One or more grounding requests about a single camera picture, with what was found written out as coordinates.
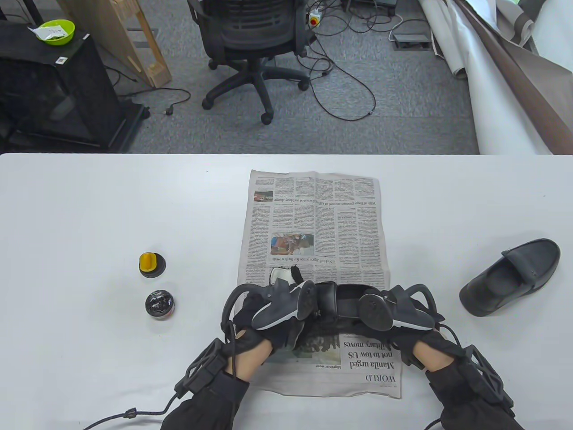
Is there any person's left hand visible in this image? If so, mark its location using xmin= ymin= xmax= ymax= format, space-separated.
xmin=232 ymin=293 xmax=308 ymax=355

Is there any person's right hand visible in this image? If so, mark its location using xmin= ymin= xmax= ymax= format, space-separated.
xmin=389 ymin=329 xmax=470 ymax=370

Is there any grey white polishing mitt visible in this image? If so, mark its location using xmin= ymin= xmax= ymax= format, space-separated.
xmin=270 ymin=265 xmax=310 ymax=354

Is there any black leather shoe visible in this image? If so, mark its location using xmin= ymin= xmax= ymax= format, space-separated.
xmin=460 ymin=239 xmax=561 ymax=317
xmin=313 ymin=282 xmax=394 ymax=335

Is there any black shoe polish jar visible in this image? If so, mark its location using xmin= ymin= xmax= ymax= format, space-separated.
xmin=145 ymin=290 xmax=176 ymax=321

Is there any newspaper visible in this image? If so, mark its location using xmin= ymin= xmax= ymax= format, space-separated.
xmin=234 ymin=170 xmax=402 ymax=399

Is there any black round polish lid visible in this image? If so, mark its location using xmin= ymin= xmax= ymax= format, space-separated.
xmin=140 ymin=258 xmax=167 ymax=279

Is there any person's right forearm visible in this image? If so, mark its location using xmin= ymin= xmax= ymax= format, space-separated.
xmin=414 ymin=343 xmax=529 ymax=430

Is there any person's left forearm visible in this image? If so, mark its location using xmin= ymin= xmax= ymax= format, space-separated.
xmin=160 ymin=340 xmax=274 ymax=430

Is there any grey left hand controller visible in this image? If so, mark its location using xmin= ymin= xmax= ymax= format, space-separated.
xmin=220 ymin=280 xmax=316 ymax=333

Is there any grey hand controller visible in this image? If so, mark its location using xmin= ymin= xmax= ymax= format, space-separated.
xmin=358 ymin=284 xmax=447 ymax=333
xmin=220 ymin=280 xmax=316 ymax=333

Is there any grey right hand controller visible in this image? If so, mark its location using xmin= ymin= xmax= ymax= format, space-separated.
xmin=358 ymin=284 xmax=447 ymax=333

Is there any white rolled sheet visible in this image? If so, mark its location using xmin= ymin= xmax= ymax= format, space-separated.
xmin=419 ymin=0 xmax=556 ymax=155

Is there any brown sheet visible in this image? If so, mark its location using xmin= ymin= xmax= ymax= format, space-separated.
xmin=452 ymin=0 xmax=573 ymax=155

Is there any black office chair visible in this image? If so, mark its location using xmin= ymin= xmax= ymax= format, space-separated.
xmin=187 ymin=0 xmax=317 ymax=125

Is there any black cabinet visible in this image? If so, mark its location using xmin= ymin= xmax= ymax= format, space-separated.
xmin=0 ymin=21 xmax=150 ymax=154

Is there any white fabric sheet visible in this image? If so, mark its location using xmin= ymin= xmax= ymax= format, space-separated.
xmin=530 ymin=0 xmax=573 ymax=74

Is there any grey fabric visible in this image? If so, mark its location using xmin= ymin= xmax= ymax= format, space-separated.
xmin=492 ymin=0 xmax=549 ymax=54

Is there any black floor box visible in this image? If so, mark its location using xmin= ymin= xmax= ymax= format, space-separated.
xmin=342 ymin=0 xmax=398 ymax=14

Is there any green bowl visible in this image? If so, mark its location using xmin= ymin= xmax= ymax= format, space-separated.
xmin=36 ymin=19 xmax=76 ymax=46

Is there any white packet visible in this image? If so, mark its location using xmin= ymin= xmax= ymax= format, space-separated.
xmin=28 ymin=25 xmax=65 ymax=42

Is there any black metal leg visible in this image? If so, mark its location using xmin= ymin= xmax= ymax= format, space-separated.
xmin=20 ymin=0 xmax=45 ymax=25

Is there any black right wrist mount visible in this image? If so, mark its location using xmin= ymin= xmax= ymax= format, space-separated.
xmin=466 ymin=345 xmax=517 ymax=408

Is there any black wrist mount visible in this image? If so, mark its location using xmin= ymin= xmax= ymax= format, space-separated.
xmin=466 ymin=345 xmax=517 ymax=408
xmin=174 ymin=338 xmax=232 ymax=399

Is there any black left wrist mount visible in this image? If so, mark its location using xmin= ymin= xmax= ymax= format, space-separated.
xmin=174 ymin=338 xmax=232 ymax=399

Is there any black looped floor cable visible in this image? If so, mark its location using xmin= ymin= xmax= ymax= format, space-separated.
xmin=309 ymin=27 xmax=376 ymax=121

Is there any black cable with plug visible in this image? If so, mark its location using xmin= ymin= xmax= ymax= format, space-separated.
xmin=117 ymin=87 xmax=192 ymax=116

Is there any wooden frame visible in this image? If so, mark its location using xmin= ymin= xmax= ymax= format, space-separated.
xmin=57 ymin=0 xmax=173 ymax=89

